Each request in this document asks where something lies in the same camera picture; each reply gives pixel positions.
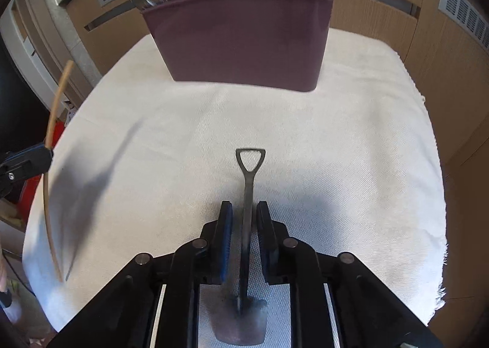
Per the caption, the metal shovel-shaped spoon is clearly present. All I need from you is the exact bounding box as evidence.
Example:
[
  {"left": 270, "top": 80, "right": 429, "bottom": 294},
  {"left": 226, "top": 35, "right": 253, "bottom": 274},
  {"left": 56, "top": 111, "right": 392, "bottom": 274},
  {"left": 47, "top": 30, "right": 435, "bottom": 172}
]
[{"left": 211, "top": 148, "right": 268, "bottom": 346}]

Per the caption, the white table cloth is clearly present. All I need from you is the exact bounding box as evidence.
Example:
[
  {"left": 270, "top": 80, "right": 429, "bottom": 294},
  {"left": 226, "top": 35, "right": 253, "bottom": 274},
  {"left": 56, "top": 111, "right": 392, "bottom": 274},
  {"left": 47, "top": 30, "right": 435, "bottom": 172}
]
[{"left": 22, "top": 29, "right": 446, "bottom": 347}]

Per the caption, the maroon plastic utensil holder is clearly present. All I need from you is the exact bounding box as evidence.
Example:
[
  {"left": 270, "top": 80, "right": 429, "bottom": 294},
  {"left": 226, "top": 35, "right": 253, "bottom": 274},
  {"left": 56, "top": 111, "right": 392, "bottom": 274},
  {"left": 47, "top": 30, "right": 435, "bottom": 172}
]
[{"left": 142, "top": 0, "right": 334, "bottom": 92}]

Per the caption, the small grey vent grille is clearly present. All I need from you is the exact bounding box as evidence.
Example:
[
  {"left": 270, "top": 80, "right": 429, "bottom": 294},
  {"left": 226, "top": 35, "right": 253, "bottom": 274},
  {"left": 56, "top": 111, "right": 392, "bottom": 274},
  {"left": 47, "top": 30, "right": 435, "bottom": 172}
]
[{"left": 439, "top": 0, "right": 489, "bottom": 52}]

